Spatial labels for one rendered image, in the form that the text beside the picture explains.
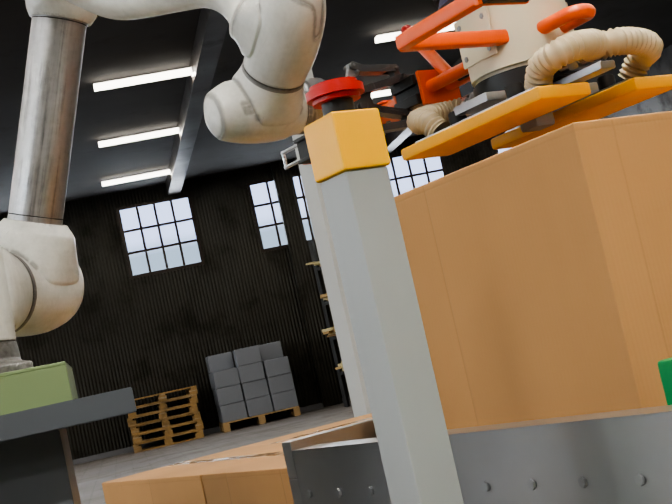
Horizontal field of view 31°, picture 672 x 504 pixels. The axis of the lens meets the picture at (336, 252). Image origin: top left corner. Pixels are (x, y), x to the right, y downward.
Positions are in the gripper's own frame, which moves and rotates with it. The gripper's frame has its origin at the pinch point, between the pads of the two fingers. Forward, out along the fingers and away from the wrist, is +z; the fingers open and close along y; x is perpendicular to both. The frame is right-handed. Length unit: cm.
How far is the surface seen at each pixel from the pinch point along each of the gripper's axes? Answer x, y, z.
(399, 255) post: 51, 31, -49
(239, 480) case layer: -60, 61, -21
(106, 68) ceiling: -917, -283, 357
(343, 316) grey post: -317, 24, 177
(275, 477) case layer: -44, 61, -21
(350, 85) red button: 51, 11, -51
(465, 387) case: 20, 50, -20
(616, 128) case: 55, 20, -14
